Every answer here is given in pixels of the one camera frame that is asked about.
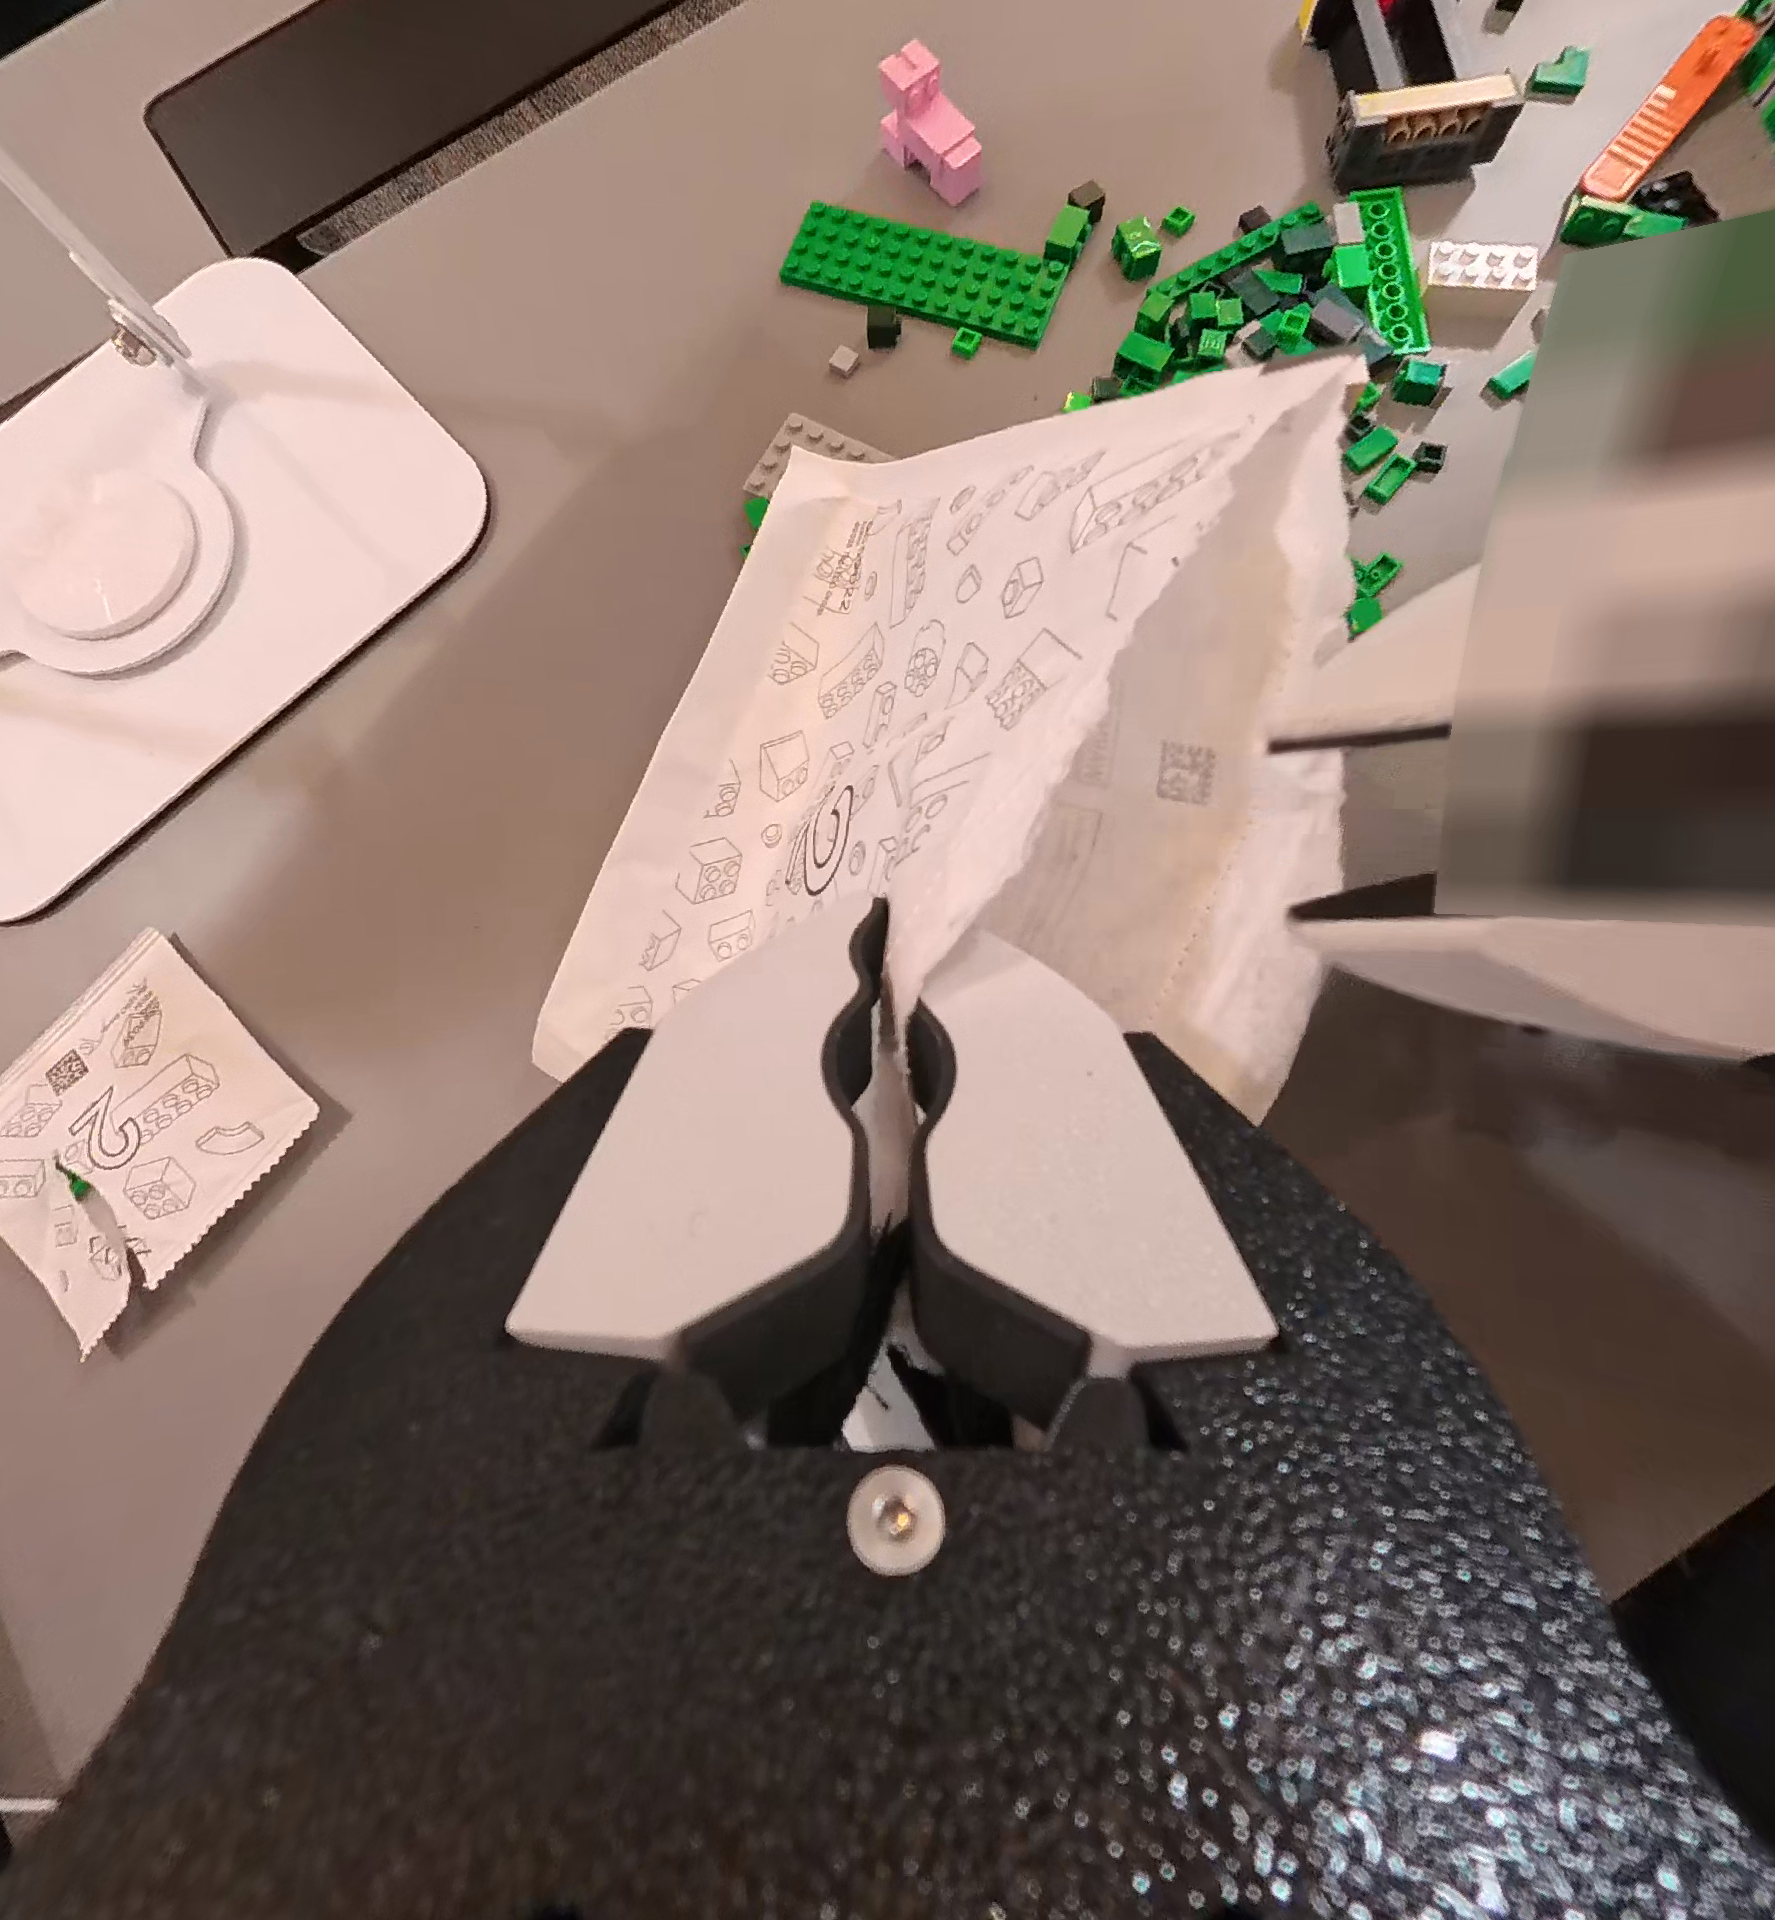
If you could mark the black grey toy brick build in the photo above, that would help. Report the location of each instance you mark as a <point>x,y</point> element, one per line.
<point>1414,134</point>

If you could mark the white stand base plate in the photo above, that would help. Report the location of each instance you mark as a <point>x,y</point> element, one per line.
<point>315,493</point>

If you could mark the green toy brick baseplate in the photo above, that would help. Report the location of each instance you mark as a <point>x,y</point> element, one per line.
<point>902,270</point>

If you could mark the green corner toy brick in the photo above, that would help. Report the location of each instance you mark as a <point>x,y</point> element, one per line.
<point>1556,72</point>

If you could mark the pile of green toy bricks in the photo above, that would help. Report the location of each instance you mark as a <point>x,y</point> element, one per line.
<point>1274,288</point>

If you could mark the small torn printed paper bag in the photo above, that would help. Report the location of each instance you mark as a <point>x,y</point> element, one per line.
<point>150,1111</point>

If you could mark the white toy brick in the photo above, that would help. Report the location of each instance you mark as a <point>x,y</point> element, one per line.
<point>1486,265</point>

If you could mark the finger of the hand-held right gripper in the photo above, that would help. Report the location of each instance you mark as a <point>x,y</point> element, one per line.
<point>1577,982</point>
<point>1390,674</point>

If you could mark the orange brick separator tool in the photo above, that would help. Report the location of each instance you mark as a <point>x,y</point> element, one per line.
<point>1670,105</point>

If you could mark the grey toy brick plate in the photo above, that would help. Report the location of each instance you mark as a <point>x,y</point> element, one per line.
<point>805,443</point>

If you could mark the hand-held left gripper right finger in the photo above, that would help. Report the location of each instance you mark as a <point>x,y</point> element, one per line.
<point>1090,1184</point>

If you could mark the large printed white paper bag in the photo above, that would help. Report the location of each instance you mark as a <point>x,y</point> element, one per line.
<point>902,674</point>

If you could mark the pink toy brick pig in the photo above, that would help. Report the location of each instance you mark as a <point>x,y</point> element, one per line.
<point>925,130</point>

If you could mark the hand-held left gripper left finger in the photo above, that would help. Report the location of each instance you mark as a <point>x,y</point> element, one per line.
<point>674,1184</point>

